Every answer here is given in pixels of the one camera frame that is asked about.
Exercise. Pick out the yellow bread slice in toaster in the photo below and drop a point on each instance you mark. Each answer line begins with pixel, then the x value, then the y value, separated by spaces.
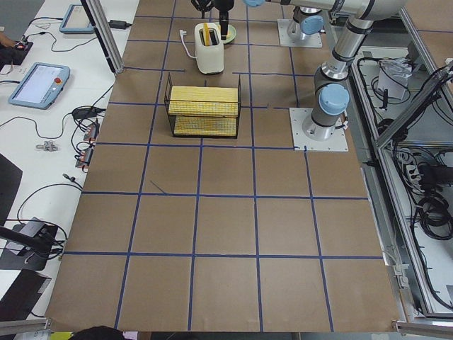
pixel 206 34

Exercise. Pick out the blue teach pendant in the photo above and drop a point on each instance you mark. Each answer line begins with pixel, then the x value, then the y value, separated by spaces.
pixel 40 86
pixel 75 21

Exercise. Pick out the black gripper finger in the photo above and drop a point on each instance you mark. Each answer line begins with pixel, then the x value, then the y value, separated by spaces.
pixel 224 24

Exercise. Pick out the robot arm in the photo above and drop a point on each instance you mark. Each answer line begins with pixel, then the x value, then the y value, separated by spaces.
pixel 305 21
pixel 331 97

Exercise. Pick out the person at table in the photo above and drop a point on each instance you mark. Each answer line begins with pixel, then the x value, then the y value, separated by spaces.
pixel 6 42

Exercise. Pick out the light green round plate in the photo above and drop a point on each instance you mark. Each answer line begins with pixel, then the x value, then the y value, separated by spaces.
pixel 231 34

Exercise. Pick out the far blue teach pendant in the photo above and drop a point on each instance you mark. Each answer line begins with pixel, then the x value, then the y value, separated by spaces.
pixel 75 21

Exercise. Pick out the near blue teach pendant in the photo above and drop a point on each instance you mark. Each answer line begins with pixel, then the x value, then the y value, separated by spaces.
pixel 40 86

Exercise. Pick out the aluminium frame post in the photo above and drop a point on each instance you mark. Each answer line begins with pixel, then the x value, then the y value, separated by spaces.
pixel 98 21

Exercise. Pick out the white two-slot toaster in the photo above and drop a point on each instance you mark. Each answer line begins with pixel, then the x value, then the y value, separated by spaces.
pixel 210 59

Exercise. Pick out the black electronics box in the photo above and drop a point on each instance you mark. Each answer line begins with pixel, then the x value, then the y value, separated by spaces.
pixel 14 55

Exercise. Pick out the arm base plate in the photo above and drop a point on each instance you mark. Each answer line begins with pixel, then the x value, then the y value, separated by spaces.
pixel 291 35
pixel 310 137

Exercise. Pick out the wooden shelf box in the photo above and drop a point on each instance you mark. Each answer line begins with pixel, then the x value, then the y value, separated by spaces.
pixel 203 111

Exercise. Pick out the black power adapter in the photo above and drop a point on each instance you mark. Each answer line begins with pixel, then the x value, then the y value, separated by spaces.
pixel 116 24

